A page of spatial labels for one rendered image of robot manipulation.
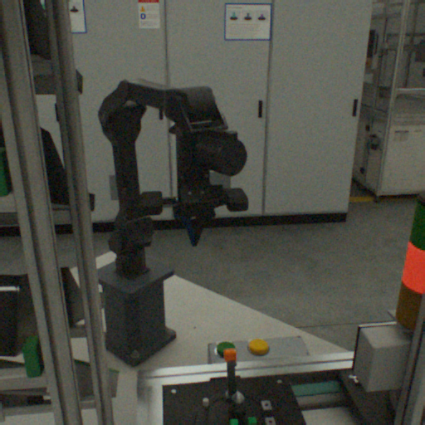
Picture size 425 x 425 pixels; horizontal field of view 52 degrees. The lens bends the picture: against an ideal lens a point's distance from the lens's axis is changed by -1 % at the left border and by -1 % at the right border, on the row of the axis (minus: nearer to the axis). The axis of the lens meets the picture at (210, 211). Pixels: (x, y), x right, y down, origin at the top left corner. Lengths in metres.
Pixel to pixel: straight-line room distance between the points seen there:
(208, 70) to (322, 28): 0.94
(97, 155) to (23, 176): 3.34
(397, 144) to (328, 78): 1.30
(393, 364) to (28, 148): 0.47
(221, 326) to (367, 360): 0.67
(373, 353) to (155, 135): 3.17
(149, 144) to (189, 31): 0.91
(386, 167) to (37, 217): 4.54
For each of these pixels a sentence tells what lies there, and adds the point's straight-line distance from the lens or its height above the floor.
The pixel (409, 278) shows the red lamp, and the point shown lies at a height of 1.32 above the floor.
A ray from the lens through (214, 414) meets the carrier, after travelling 0.80.
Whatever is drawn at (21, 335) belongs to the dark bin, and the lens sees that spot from 0.45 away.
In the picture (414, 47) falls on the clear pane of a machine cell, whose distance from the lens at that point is 4.67.
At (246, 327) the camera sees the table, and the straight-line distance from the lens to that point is 1.20.
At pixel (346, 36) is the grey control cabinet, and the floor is 1.60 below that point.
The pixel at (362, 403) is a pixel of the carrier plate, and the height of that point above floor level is 0.97.
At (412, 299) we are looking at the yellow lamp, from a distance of 0.55.
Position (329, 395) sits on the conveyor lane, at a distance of 0.93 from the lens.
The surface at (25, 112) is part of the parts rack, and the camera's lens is 0.31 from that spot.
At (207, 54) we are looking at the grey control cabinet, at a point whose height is 1.47.
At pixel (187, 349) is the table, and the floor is 0.86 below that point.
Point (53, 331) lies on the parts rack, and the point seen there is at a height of 1.35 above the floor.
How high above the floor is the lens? 1.57
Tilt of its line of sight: 22 degrees down
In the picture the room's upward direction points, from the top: straight up
